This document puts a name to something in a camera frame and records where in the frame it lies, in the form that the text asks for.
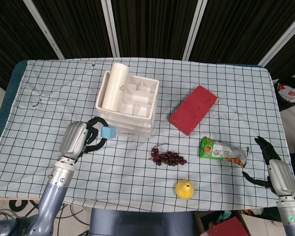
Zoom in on white partition post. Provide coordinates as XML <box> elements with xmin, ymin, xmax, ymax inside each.
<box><xmin>258</xmin><ymin>9</ymin><xmax>295</xmax><ymax>67</ymax></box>
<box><xmin>182</xmin><ymin>0</ymin><xmax>208</xmax><ymax>61</ymax></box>
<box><xmin>100</xmin><ymin>0</ymin><xmax>120</xmax><ymax>58</ymax></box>
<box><xmin>23</xmin><ymin>0</ymin><xmax>65</xmax><ymax>60</ymax></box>

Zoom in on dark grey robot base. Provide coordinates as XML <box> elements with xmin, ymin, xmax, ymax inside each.
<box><xmin>89</xmin><ymin>207</ymin><xmax>205</xmax><ymax>236</ymax></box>

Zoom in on dark red grape bunch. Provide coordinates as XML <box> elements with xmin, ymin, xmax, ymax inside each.
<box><xmin>149</xmin><ymin>145</ymin><xmax>188</xmax><ymax>167</ymax></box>

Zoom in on cream cylindrical bottle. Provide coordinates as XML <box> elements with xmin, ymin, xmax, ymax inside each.
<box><xmin>102</xmin><ymin>62</ymin><xmax>130</xmax><ymax>113</ymax></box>

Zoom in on yellow pear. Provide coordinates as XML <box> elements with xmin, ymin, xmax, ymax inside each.
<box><xmin>175</xmin><ymin>179</ymin><xmax>196</xmax><ymax>201</ymax></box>

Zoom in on black and silver right hand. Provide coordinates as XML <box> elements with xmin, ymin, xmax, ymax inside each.
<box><xmin>242</xmin><ymin>136</ymin><xmax>295</xmax><ymax>197</ymax></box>

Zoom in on white black checkered tablecloth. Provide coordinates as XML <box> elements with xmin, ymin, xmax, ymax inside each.
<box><xmin>0</xmin><ymin>58</ymin><xmax>295</xmax><ymax>213</ymax></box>

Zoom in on black floor cables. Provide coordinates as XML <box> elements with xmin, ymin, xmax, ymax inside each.
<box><xmin>0</xmin><ymin>199</ymin><xmax>92</xmax><ymax>236</ymax></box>

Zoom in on clear drawer with blue label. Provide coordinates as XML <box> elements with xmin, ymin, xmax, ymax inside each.
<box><xmin>99</xmin><ymin>113</ymin><xmax>153</xmax><ymax>135</ymax></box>

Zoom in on red brick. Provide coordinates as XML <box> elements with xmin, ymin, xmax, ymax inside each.
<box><xmin>169</xmin><ymin>85</ymin><xmax>219</xmax><ymax>136</ymax></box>

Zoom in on light blue block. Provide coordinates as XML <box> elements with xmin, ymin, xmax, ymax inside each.
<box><xmin>100</xmin><ymin>126</ymin><xmax>118</xmax><ymax>140</ymax></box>

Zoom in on white storage box frame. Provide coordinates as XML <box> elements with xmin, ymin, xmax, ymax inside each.
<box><xmin>95</xmin><ymin>69</ymin><xmax>161</xmax><ymax>138</ymax></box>

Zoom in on black bag with red print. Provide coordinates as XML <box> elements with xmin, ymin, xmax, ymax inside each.
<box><xmin>272</xmin><ymin>76</ymin><xmax>295</xmax><ymax>112</ymax></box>

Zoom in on black and silver left hand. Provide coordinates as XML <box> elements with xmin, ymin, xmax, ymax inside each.
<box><xmin>58</xmin><ymin>117</ymin><xmax>109</xmax><ymax>163</ymax></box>

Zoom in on green snack bag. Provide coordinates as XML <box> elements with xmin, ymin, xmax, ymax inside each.
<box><xmin>199</xmin><ymin>136</ymin><xmax>250</xmax><ymax>169</ymax></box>

